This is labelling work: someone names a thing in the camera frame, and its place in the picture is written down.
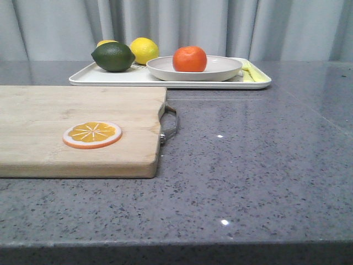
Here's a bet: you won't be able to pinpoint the yellow lemon right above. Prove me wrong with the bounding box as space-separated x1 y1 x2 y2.
130 37 159 65

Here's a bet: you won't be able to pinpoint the beige round plate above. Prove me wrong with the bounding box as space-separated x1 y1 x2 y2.
146 55 243 82

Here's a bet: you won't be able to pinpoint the white rectangular tray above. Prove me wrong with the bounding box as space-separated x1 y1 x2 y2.
69 57 272 89

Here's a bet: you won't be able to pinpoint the green lime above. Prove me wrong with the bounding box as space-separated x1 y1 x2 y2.
91 42 135 72

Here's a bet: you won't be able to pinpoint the metal cutting board handle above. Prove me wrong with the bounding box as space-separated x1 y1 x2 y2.
159 105 179 145

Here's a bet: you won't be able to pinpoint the yellow lemon left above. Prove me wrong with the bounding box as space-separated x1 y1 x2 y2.
96 40 117 47

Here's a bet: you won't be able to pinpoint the orange mandarin fruit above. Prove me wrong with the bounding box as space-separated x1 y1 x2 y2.
173 46 207 72

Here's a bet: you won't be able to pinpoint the grey curtain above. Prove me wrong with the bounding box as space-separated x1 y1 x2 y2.
1 1 352 61

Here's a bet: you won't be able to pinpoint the yellow lemon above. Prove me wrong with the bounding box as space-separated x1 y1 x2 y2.
130 37 159 65
96 40 117 47

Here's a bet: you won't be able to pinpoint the orange slice toy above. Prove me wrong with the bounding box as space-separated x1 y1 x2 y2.
62 121 122 149

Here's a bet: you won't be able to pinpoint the pale yellow strip pieces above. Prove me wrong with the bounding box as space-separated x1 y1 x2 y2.
242 61 268 82

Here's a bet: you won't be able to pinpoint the wooden cutting board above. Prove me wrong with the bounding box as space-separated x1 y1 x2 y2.
1 86 167 178

